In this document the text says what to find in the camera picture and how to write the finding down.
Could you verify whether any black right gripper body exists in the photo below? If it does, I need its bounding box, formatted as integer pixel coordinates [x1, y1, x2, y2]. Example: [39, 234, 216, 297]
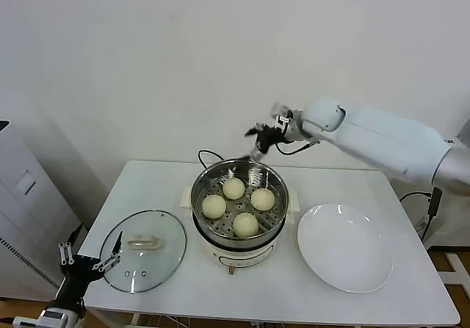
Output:
[256, 123, 286, 150]

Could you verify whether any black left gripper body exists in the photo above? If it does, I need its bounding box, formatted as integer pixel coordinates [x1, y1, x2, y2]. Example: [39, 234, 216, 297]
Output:
[59, 255, 105, 283]

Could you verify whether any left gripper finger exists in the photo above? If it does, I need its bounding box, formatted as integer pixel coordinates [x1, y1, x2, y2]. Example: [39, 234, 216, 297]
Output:
[92, 230, 124, 272]
[58, 225, 84, 266]

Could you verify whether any round glass pot lid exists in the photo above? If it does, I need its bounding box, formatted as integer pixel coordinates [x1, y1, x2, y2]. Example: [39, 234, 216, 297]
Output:
[99, 208, 188, 294]

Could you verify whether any white steamed baozi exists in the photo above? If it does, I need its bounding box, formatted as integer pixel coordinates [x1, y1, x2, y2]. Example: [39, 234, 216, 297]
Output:
[201, 194, 228, 219]
[250, 187, 276, 211]
[223, 177, 246, 200]
[233, 212, 260, 238]

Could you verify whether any stainless steel steamer basket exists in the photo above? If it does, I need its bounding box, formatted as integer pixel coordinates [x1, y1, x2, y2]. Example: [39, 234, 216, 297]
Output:
[180, 158, 300, 248]

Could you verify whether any grey white cabinet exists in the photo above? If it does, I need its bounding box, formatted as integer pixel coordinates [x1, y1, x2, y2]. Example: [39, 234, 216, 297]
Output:
[0, 119, 89, 302]

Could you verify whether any cream electric cooker base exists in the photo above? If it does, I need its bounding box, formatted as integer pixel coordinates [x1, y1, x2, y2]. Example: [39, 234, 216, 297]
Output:
[192, 210, 297, 276]

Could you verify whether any large white round plate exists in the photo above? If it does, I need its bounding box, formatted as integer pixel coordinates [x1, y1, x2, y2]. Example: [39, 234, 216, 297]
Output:
[296, 203, 396, 294]

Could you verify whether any white side desk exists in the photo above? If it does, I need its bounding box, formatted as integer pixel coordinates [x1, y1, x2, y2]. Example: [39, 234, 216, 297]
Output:
[442, 135, 470, 149]

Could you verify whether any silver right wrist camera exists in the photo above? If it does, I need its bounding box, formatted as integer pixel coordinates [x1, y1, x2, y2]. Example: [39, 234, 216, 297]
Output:
[270, 102, 294, 125]

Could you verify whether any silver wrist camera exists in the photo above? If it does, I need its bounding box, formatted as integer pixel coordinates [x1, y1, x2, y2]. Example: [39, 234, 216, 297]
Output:
[36, 307, 71, 328]
[270, 102, 294, 125]

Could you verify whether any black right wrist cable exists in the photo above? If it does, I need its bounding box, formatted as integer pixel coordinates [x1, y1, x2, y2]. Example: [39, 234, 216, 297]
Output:
[275, 140, 321, 157]

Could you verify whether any black cooker power cable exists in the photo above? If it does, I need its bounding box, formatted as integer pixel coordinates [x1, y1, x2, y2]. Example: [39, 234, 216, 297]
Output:
[198, 149, 225, 170]

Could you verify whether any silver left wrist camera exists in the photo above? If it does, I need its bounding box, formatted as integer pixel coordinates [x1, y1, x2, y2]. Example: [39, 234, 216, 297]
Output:
[36, 307, 71, 328]

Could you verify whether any black power adapter cable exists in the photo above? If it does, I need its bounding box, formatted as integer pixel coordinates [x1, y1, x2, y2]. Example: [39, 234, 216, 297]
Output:
[399, 186, 444, 241]

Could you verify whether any white metal base frame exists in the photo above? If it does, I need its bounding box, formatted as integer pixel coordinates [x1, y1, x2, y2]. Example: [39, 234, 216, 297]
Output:
[443, 252, 470, 287]

